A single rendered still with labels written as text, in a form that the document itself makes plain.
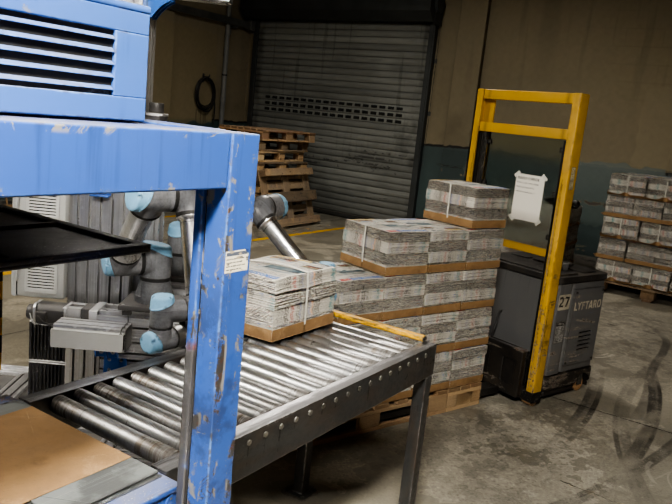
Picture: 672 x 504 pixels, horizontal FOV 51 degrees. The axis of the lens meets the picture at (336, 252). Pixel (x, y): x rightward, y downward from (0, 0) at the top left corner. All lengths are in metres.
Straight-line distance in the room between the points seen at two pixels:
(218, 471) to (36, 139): 0.74
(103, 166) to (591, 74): 9.10
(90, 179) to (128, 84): 0.30
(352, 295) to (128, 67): 2.31
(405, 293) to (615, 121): 6.48
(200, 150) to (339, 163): 10.22
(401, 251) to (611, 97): 6.56
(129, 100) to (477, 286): 3.02
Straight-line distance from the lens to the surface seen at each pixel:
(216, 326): 1.32
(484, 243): 4.04
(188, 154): 1.19
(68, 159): 1.04
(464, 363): 4.19
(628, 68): 9.83
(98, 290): 3.06
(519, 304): 4.62
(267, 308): 2.46
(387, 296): 3.60
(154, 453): 1.76
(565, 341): 4.67
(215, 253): 1.30
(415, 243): 3.64
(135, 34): 1.33
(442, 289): 3.87
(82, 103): 1.27
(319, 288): 2.63
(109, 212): 2.97
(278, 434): 1.95
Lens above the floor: 1.60
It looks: 11 degrees down
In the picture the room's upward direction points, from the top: 6 degrees clockwise
